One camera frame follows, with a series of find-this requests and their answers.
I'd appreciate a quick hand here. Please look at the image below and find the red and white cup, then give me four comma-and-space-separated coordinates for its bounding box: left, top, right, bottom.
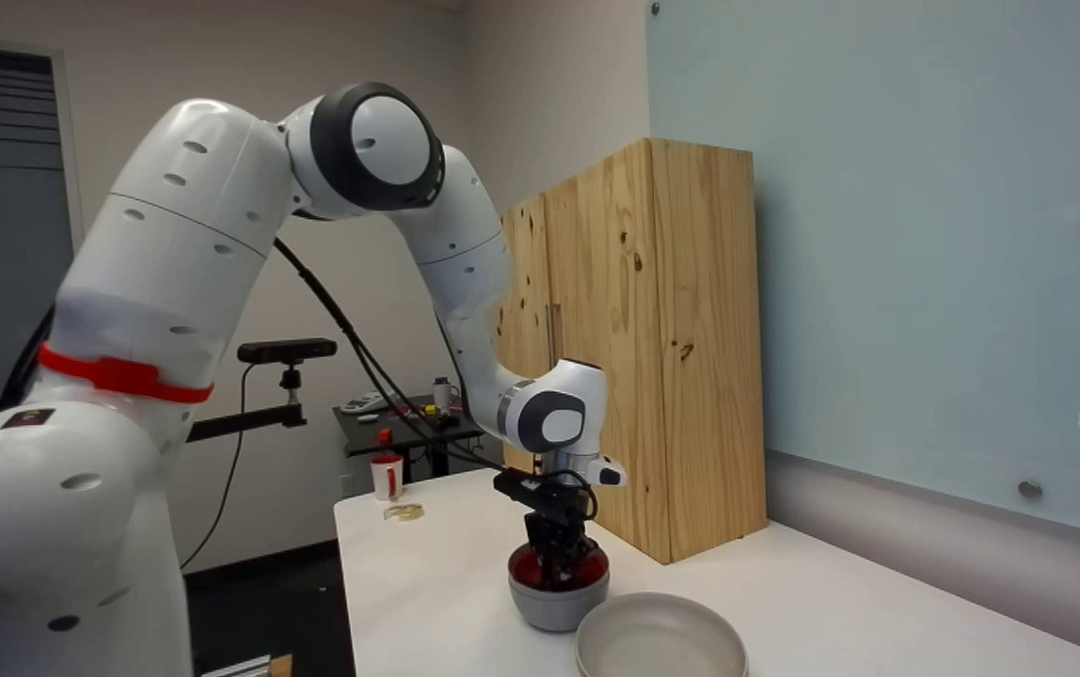
370, 429, 406, 507

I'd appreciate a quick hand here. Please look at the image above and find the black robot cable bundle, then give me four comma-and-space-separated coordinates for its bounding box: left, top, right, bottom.
271, 238, 508, 470

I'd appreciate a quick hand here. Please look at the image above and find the black side table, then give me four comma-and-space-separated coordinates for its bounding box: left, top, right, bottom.
331, 390, 504, 485

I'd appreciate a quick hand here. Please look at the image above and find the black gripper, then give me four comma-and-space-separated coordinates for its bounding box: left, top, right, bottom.
521, 482, 602, 591

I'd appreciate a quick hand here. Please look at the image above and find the thin black camera cable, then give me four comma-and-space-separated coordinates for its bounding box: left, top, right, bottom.
174, 363, 253, 580

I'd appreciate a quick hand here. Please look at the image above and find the pale blue glass whiteboard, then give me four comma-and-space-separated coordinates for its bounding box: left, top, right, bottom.
642, 0, 1080, 547

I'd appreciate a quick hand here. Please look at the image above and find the black stereo camera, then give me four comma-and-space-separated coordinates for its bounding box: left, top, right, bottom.
233, 335, 344, 369

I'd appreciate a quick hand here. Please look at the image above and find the red plastic strap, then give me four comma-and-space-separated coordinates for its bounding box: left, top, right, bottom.
33, 341, 219, 410

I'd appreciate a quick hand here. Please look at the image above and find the orange bowl with grey outside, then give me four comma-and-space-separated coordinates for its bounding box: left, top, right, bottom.
504, 537, 612, 637

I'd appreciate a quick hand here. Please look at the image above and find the wooden cabinet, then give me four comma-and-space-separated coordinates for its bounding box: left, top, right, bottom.
493, 137, 773, 569

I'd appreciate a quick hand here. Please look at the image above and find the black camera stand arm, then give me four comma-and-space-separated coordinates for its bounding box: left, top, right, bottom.
183, 363, 312, 445

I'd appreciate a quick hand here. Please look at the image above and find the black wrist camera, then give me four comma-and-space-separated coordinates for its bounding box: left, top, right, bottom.
488, 465, 544, 507

